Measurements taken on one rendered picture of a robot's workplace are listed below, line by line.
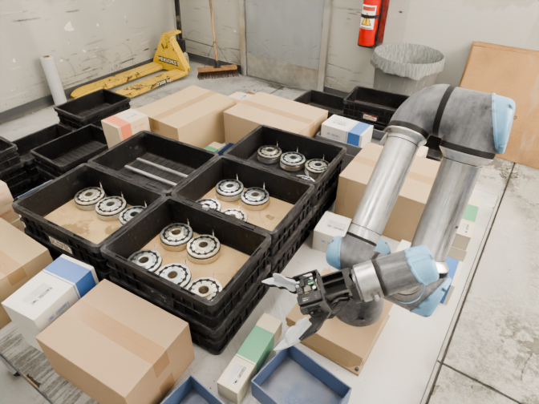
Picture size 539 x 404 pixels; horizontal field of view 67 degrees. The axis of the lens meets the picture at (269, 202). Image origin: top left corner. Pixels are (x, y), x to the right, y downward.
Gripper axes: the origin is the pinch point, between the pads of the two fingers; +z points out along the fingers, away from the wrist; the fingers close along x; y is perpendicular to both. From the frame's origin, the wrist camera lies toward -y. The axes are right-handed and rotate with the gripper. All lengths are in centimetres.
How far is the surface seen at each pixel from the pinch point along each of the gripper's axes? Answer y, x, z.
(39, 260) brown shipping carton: -2, -38, 68
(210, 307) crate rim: -5.9, -8.6, 15.7
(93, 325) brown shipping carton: -0.8, -11.0, 45.6
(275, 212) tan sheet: -35, -49, 1
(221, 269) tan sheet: -20.8, -26.0, 17.8
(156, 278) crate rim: -2.7, -19.4, 28.8
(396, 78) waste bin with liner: -156, -217, -92
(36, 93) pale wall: -99, -320, 221
